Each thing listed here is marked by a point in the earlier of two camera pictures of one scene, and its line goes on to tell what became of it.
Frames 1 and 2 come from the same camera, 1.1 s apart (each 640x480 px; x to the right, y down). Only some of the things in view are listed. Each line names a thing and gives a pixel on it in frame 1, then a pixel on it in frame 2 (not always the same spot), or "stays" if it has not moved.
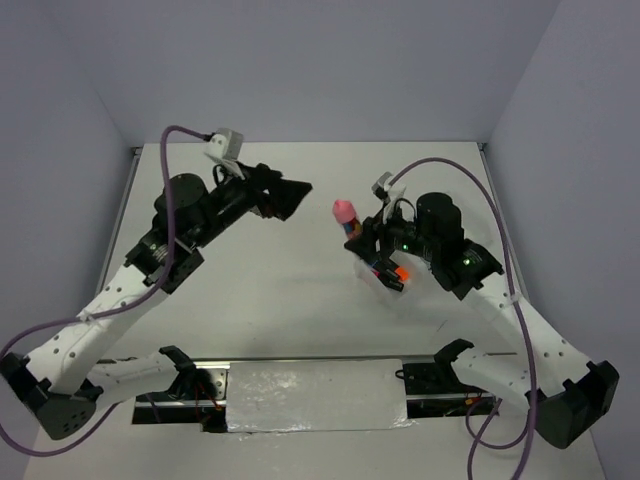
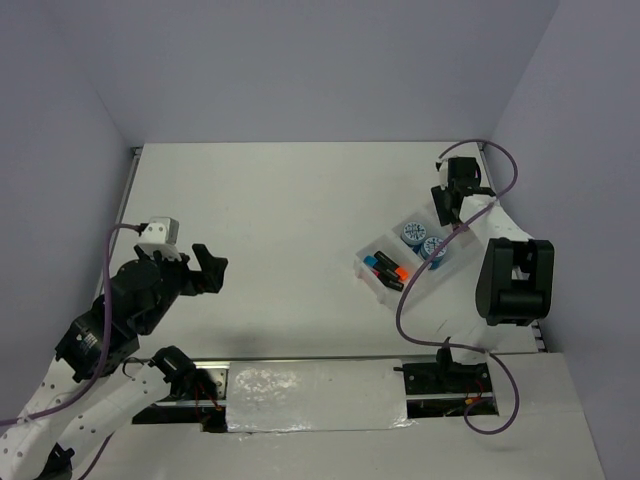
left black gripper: x=285 y=195 to x=206 y=279
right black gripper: x=375 y=227 to x=439 y=197
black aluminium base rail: x=200 y=394 stays
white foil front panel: x=315 y=395 stays
